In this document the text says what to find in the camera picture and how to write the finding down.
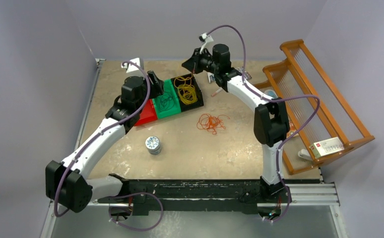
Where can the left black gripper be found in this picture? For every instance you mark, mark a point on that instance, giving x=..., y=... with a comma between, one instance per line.
x=156, y=86

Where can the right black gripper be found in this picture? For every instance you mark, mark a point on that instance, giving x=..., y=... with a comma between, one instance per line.
x=193, y=65

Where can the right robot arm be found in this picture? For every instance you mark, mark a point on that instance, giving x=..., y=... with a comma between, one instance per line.
x=271, y=123

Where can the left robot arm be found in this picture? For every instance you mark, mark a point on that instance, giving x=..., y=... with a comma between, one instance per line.
x=68, y=182

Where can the green plastic bin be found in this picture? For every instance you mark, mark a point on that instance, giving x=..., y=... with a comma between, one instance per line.
x=168, y=104

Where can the red plastic bin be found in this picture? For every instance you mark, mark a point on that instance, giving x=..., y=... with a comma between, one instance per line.
x=148, y=114

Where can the black plastic bin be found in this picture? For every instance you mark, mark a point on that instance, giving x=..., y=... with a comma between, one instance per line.
x=188, y=92

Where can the loose white marker pen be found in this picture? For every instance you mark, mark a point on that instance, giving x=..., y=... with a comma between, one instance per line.
x=216, y=92

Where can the marker pen pack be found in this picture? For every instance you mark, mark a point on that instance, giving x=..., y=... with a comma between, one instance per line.
x=246, y=75

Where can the round blue white tin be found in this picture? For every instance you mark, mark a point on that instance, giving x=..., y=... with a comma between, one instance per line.
x=153, y=145

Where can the blue white plastic packet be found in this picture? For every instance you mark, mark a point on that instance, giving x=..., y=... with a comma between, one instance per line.
x=271, y=93

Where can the white plastic object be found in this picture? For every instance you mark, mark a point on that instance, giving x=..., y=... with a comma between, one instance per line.
x=304, y=154

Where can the wooden rack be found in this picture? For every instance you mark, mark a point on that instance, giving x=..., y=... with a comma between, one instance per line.
x=298, y=74

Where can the white red cardboard box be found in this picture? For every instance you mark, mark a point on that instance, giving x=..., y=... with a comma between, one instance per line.
x=326, y=147

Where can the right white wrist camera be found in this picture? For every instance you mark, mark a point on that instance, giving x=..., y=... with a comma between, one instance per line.
x=205, y=39

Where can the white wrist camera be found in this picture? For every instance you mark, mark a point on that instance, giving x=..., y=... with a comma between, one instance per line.
x=205, y=39
x=134, y=69

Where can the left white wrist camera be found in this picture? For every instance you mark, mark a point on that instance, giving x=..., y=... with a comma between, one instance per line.
x=134, y=69

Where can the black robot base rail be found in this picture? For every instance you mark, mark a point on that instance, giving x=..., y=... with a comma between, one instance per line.
x=199, y=195

